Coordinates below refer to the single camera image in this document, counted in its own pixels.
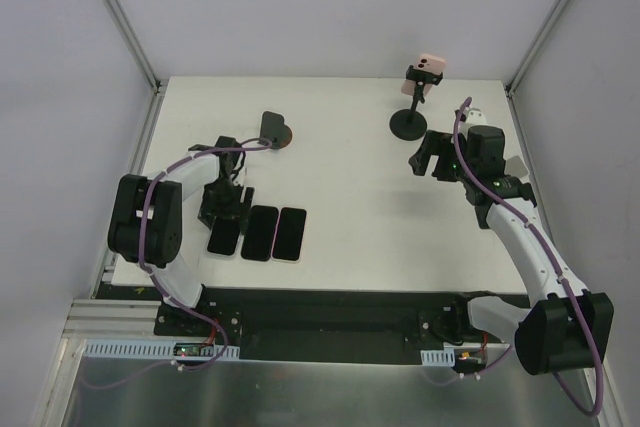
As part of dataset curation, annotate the blue-edged black phone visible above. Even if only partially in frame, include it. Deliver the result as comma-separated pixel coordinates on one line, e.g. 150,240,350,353
206,217,241,257

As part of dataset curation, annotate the cream-edged black phone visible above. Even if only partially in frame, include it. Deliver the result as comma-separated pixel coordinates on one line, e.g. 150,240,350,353
271,207,307,262

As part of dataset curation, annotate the white metal phone stand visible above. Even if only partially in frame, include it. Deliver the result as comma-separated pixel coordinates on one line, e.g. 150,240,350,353
505,156,529,180

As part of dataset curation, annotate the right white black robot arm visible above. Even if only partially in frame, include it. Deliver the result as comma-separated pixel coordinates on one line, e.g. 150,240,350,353
409,125,614,375

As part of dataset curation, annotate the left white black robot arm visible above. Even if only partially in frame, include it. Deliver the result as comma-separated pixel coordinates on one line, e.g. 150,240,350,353
107,136,265,336

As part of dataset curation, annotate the black clamp tripod stand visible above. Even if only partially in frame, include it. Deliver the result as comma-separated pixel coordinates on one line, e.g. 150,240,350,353
389,62,443,141

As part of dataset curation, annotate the pink phone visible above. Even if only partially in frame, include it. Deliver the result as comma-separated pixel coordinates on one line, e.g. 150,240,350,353
401,54,446,96

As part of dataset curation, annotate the round brown phone stand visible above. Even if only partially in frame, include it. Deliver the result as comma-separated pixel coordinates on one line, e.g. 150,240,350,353
259,111,293,150

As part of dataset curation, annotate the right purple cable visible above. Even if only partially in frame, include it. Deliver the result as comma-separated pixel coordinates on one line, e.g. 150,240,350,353
452,95,604,417

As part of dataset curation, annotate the purple cable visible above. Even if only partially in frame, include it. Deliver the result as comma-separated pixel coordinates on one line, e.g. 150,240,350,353
137,136,274,383
452,95,604,417

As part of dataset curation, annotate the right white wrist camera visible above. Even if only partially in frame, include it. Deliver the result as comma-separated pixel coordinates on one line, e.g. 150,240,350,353
456,106,488,138

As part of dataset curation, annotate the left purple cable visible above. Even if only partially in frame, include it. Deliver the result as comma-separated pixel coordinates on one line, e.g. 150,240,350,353
137,136,274,383

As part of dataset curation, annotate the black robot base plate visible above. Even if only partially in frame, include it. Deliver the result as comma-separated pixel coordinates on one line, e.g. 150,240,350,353
94,284,531,363

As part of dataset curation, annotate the left aluminium frame post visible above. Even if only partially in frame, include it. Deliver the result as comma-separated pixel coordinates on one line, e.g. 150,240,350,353
77,0,166,93

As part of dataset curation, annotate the aluminium frame post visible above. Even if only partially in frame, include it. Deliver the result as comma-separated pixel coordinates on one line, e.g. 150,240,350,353
77,0,166,93
503,0,604,96

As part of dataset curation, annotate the left white cable duct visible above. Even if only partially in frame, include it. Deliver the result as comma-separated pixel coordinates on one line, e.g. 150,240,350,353
84,339,240,362

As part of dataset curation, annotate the white cable duct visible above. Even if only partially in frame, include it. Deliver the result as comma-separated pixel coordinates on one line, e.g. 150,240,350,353
420,347,456,368
84,339,240,362

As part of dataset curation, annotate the right aluminium frame post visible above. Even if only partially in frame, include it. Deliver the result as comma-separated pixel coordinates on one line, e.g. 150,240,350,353
503,0,604,96

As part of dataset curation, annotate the right white cable duct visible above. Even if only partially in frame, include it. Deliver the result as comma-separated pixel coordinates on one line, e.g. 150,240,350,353
420,347,456,368

